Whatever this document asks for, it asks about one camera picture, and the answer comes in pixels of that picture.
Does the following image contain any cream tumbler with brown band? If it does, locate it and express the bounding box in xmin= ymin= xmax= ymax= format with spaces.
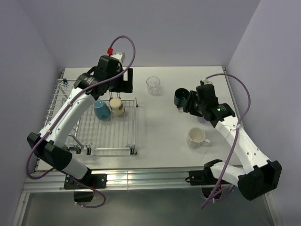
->
xmin=109 ymin=98 xmax=125 ymax=116

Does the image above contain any white ceramic mug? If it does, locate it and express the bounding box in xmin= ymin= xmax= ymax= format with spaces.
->
xmin=186 ymin=128 xmax=210 ymax=149

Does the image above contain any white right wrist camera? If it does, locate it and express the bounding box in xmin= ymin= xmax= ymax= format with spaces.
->
xmin=200 ymin=78 xmax=213 ymax=85

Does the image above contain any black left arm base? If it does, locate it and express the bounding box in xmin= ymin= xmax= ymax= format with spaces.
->
xmin=63 ymin=173 xmax=107 ymax=204

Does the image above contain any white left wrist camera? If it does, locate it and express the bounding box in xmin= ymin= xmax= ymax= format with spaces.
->
xmin=107 ymin=48 xmax=126 ymax=64

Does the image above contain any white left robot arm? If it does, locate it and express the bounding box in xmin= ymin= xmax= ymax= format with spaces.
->
xmin=27 ymin=53 xmax=133 ymax=188

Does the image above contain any lavender plastic cup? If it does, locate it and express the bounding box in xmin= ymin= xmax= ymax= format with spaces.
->
xmin=197 ymin=117 xmax=207 ymax=123

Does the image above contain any blue floral mug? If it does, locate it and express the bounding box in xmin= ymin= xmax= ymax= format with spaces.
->
xmin=93 ymin=100 xmax=111 ymax=121

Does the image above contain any dark green mug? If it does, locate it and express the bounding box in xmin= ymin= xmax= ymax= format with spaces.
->
xmin=174 ymin=88 xmax=190 ymax=108

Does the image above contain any clear glass tumbler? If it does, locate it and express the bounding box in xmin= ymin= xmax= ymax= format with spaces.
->
xmin=146 ymin=76 xmax=160 ymax=96

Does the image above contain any white wire dish rack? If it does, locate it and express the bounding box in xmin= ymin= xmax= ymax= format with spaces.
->
xmin=43 ymin=77 xmax=139 ymax=156

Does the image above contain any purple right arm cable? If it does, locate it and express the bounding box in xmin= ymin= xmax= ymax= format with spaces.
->
xmin=201 ymin=73 xmax=252 ymax=209

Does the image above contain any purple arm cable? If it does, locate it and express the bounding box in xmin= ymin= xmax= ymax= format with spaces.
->
xmin=24 ymin=35 xmax=136 ymax=209
xmin=201 ymin=73 xmax=252 ymax=209

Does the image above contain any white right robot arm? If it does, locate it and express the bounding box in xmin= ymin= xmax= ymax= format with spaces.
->
xmin=183 ymin=84 xmax=282 ymax=201

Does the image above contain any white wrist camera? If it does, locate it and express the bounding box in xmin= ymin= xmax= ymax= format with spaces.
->
xmin=200 ymin=78 xmax=213 ymax=85
xmin=107 ymin=48 xmax=126 ymax=64

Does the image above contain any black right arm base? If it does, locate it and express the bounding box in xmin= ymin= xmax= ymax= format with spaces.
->
xmin=185 ymin=170 xmax=229 ymax=199

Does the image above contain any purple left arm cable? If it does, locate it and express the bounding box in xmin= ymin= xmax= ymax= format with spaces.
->
xmin=24 ymin=35 xmax=136 ymax=209

